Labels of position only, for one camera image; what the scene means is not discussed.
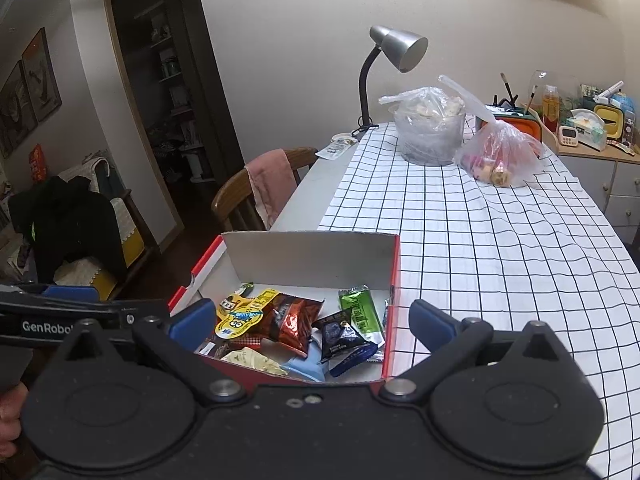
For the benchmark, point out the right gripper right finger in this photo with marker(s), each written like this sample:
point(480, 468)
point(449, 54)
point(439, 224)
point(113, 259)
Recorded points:
point(453, 345)

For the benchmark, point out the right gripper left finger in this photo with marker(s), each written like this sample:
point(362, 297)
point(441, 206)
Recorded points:
point(174, 341)

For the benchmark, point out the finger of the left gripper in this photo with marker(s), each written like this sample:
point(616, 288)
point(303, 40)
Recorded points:
point(131, 311)
point(64, 292)

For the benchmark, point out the yellow jelly pouch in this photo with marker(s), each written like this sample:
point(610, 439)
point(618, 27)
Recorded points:
point(241, 319)

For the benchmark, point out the yellow pickle packet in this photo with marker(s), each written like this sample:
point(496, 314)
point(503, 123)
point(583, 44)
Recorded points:
point(229, 303)

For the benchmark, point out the pale yellow snack packet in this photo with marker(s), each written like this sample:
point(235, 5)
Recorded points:
point(252, 359)

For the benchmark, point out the green white sauce pouch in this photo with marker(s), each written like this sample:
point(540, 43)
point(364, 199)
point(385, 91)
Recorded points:
point(244, 289)

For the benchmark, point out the green snack packet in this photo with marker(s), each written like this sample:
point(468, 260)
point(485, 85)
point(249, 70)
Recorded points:
point(359, 301)

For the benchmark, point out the brown red snack bag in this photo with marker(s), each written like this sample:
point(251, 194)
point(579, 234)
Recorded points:
point(288, 321)

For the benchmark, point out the black dark snack packet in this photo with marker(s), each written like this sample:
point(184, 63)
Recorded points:
point(337, 334)

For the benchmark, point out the white blue snack packet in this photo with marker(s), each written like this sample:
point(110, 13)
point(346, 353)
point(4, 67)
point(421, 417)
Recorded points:
point(357, 357)

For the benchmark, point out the light blue snack packet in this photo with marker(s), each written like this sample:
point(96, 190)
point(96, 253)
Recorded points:
point(311, 368)

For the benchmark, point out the red snack packet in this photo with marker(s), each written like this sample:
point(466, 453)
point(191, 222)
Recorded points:
point(218, 348)

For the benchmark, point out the person's left hand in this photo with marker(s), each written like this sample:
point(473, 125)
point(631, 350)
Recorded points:
point(11, 404)

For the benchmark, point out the yellow white armchair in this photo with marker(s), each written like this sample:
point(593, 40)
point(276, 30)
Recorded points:
point(137, 241)

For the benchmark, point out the black jacket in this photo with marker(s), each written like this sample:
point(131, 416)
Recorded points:
point(64, 221)

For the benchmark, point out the white red cardboard box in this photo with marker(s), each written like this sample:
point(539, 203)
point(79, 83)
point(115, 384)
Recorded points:
point(313, 264)

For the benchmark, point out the white checked tablecloth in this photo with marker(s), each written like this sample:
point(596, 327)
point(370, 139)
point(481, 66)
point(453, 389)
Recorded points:
point(542, 251)

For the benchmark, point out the wooden chair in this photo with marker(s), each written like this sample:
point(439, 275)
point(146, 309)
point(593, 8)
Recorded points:
point(253, 199)

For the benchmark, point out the pink towel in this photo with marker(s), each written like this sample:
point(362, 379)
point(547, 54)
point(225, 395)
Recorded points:
point(272, 182)

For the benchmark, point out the pink plastic bag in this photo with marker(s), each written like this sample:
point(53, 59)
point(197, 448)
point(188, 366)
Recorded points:
point(498, 153)

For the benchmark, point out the clear plastic bag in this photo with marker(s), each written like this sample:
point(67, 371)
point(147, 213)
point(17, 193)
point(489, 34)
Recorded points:
point(429, 125)

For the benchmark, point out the small white packet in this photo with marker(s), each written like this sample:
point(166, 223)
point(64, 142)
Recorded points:
point(339, 145)

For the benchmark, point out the wooden sideboard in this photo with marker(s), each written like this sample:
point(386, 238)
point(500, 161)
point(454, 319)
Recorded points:
point(610, 178)

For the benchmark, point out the dark bookshelf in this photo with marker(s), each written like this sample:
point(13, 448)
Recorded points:
point(175, 93)

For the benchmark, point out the clutter on sideboard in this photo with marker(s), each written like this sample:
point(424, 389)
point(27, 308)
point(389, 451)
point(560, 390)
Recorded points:
point(558, 109)

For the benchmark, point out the grey desk lamp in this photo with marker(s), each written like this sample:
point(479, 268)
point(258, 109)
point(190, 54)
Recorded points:
point(401, 50)

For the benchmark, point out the framed wall picture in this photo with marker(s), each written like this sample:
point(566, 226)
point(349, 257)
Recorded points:
point(29, 95)

